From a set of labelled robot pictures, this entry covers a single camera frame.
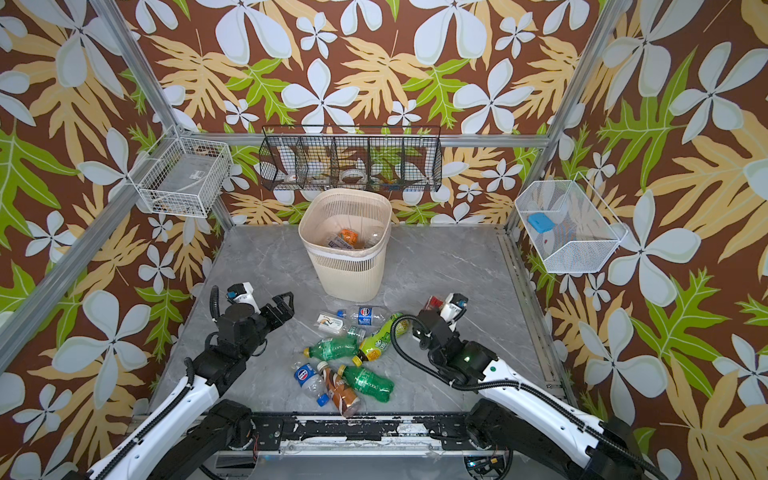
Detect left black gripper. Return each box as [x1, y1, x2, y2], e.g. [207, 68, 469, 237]
[240, 290, 294, 364]

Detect pepsi bottle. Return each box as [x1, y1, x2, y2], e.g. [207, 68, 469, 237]
[292, 361, 329, 407]
[336, 305, 391, 328]

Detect dark green label water bottle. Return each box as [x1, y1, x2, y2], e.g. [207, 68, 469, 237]
[363, 227, 386, 248]

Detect yellow label juice bottle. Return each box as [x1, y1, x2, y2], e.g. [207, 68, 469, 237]
[339, 229, 359, 248]

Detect orange red label bottle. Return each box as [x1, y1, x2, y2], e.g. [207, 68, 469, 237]
[424, 296, 444, 311]

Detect clear bottle blue cap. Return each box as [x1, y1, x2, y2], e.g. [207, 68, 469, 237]
[328, 235, 354, 250]

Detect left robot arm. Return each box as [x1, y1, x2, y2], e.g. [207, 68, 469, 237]
[64, 282, 295, 479]

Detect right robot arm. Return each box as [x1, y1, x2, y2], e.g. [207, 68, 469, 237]
[391, 310, 665, 479]

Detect beige plastic waste bin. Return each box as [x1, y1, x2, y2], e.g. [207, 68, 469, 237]
[298, 188, 392, 303]

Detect white label small bottle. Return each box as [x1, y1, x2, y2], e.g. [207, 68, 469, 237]
[315, 313, 366, 343]

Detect lime green label bottle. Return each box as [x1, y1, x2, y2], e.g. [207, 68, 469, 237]
[352, 313, 403, 367]

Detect green soda bottle upper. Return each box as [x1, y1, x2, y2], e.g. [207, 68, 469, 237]
[303, 335, 359, 361]

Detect green soda bottle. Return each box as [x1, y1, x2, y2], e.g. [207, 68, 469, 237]
[338, 365, 394, 403]
[303, 335, 359, 361]

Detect green soda bottle lower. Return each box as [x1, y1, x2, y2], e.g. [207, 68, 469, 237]
[338, 365, 394, 403]

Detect brown tea bottle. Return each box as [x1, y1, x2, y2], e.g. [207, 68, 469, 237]
[317, 361, 363, 419]

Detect blue object in basket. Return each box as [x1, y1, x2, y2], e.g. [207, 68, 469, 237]
[527, 212, 555, 234]

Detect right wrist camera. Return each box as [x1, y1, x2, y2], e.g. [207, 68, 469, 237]
[440, 293, 468, 329]

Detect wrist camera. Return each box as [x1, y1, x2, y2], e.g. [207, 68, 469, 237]
[440, 293, 468, 329]
[226, 282, 260, 314]

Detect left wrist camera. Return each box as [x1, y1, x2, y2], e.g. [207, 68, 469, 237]
[226, 282, 260, 314]

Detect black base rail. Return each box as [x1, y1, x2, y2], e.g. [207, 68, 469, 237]
[214, 412, 509, 461]

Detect black wire wall basket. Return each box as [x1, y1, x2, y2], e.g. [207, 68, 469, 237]
[255, 124, 444, 193]

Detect white wire basket left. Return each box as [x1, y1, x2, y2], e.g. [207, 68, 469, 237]
[129, 127, 233, 218]

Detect white wire basket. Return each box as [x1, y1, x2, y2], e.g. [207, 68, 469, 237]
[129, 127, 233, 218]
[515, 173, 629, 276]

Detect white wire basket right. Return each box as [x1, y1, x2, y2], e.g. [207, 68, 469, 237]
[515, 173, 629, 276]

